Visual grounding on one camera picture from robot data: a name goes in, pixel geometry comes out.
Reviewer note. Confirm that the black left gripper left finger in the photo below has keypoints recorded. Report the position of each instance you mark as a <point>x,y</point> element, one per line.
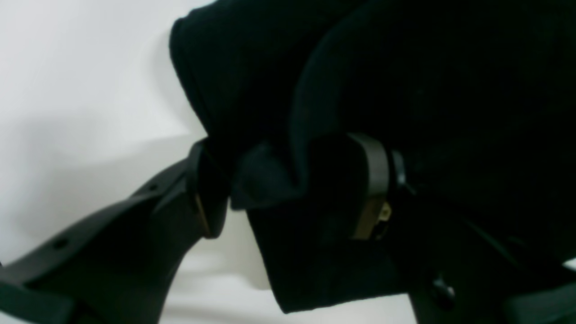
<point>116,266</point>

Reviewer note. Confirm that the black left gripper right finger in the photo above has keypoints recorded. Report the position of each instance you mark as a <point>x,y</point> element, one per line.
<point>455,271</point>

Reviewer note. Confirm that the black t-shirt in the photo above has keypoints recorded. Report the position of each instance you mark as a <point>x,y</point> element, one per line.
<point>478,97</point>

